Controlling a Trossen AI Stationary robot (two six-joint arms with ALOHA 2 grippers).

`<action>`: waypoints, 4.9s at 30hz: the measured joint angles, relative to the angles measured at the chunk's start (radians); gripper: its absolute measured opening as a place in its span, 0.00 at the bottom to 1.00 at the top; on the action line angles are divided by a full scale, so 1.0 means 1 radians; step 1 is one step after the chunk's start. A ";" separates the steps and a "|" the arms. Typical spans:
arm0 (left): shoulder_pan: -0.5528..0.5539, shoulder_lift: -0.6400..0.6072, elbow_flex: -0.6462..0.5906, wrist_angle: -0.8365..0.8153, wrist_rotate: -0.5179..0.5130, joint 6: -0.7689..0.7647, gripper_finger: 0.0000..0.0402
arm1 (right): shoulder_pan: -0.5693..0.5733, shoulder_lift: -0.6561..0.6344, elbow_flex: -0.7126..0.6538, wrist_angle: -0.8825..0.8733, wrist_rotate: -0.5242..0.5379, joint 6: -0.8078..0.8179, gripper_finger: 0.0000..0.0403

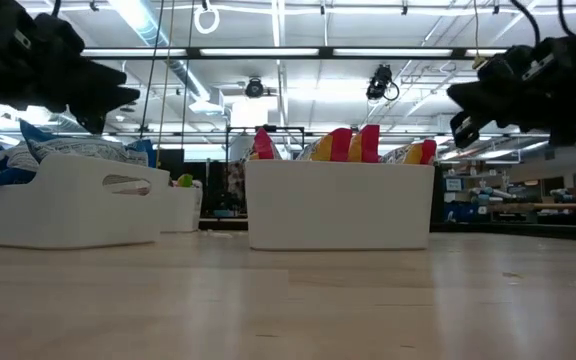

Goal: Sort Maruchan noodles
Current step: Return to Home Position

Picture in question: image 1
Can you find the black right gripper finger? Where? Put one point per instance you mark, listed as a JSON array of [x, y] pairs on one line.
[[468, 97], [468, 127]]

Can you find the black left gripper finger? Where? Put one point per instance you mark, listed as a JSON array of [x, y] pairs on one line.
[[103, 75], [103, 107]]

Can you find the red Maruchan beef ramen packet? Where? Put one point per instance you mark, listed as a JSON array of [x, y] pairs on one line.
[[264, 146], [370, 144], [427, 151], [340, 145]]

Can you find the green pink Maruchan ramen packet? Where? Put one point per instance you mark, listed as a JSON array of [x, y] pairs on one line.
[[184, 180]]

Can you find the white plastic bin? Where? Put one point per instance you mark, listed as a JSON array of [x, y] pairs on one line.
[[68, 220], [338, 210], [183, 210]]

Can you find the black cabinet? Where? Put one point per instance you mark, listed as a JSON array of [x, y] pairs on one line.
[[438, 195]]

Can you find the blue storage crate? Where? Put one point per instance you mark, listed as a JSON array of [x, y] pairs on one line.
[[468, 214]]

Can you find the black monitor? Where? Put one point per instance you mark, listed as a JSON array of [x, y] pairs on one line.
[[170, 162]]

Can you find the wooden background table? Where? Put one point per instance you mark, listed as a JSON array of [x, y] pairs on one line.
[[568, 205]]

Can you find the black beam with light strips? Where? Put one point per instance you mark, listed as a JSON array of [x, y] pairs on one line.
[[268, 52]]

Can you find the black horizontal rail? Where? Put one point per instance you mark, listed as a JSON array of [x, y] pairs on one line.
[[398, 134]]

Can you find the black table frame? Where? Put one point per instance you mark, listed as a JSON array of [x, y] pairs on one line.
[[518, 231]]

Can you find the black overhead camera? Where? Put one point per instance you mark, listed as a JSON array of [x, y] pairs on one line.
[[254, 88]]

